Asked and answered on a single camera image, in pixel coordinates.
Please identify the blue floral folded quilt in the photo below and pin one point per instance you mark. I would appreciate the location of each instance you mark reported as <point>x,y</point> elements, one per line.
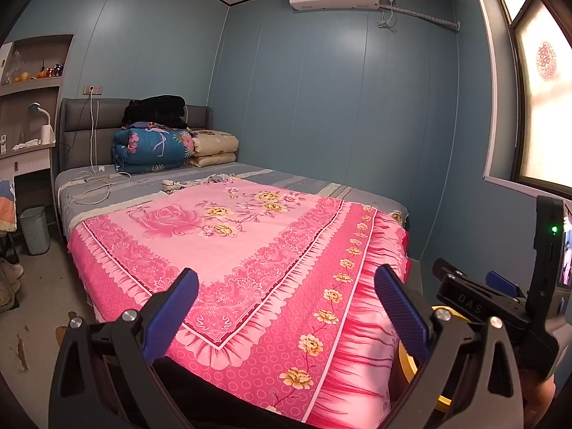
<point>147,147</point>

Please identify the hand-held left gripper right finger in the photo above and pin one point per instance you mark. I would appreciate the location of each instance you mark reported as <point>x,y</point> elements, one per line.
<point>402,317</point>

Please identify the cream floral underblanket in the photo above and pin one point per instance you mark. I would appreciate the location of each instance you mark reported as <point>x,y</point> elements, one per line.
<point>397,218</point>

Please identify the window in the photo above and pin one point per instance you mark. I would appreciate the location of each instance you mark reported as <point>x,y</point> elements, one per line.
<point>540,134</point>

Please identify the white desk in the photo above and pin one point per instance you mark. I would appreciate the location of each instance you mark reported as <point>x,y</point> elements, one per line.
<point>31,158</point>

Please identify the wall shelf niche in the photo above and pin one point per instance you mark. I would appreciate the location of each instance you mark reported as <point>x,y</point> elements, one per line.
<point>44,53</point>

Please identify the beige shoe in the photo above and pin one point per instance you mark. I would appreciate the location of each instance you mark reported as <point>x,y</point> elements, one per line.
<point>11,270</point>
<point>9,295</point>

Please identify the black trash bin yellow rim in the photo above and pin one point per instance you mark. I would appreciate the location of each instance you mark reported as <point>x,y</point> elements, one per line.
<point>407,364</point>

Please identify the pink floral blanket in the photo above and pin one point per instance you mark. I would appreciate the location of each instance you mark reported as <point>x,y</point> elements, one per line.
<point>268,254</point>

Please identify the red paper window decal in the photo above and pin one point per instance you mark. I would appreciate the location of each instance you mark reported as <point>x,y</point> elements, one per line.
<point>546,60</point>

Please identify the orange blue clothes pile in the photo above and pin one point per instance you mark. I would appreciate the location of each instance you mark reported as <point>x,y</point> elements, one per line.
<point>6,205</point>

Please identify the white desk lamp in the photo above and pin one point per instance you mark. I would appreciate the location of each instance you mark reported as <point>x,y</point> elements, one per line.
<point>47,134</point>

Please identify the pale green wastebasket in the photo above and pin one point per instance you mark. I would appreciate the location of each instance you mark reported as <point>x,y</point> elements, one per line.
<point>35,232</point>

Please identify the white cloth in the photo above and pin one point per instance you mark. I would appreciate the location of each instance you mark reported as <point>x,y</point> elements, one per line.
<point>27,145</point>

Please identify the beige folded quilt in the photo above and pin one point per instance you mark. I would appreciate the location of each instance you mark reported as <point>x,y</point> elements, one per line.
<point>214,143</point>

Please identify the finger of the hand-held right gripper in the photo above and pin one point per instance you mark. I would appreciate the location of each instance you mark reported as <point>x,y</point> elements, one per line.
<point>500,281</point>
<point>469,297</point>

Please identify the white power strip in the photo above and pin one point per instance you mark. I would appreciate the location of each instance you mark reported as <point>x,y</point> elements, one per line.
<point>100,178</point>

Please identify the black clothing pile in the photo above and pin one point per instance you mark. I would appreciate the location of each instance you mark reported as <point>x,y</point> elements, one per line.
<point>156,109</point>

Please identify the person's right hand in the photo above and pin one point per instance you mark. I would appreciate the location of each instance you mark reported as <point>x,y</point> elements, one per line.
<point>538,402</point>

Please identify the white wrapped wall pipe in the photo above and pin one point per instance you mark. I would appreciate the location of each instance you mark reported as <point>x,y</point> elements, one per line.
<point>429,15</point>

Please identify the grey padded headboard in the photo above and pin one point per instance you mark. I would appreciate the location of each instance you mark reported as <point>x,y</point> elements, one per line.
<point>76,134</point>

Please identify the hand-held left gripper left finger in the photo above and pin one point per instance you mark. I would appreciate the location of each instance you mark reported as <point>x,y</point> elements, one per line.
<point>172,313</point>

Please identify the bed with grey headboard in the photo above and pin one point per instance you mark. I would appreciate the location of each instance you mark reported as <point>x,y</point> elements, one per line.
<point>290,178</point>

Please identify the wall power outlet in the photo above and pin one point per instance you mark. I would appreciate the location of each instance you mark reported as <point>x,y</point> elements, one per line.
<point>93,90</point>

